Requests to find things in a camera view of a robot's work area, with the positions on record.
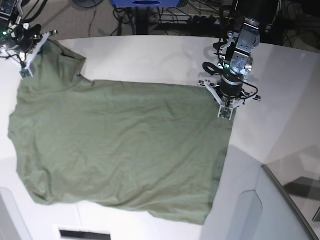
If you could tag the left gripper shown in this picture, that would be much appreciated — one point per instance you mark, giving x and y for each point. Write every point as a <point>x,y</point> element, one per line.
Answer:
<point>231,85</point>

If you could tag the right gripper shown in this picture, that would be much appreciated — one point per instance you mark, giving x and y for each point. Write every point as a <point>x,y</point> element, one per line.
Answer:
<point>23,40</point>

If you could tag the green t-shirt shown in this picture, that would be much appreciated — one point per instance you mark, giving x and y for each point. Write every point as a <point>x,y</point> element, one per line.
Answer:
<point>143,147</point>

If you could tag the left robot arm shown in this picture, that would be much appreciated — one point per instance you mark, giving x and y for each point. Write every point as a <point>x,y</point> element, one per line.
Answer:
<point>235,62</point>

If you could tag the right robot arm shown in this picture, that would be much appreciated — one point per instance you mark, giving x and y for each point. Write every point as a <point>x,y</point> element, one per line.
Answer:
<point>12,15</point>

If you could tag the black power strip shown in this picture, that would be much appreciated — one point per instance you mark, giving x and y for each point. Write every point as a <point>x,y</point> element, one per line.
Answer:
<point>180,19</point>

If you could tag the blue box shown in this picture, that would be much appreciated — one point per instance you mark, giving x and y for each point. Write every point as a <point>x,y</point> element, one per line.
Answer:
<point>145,3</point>

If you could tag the black table leg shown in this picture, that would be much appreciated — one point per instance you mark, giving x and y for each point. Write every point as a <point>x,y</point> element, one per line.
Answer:
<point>142,16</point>

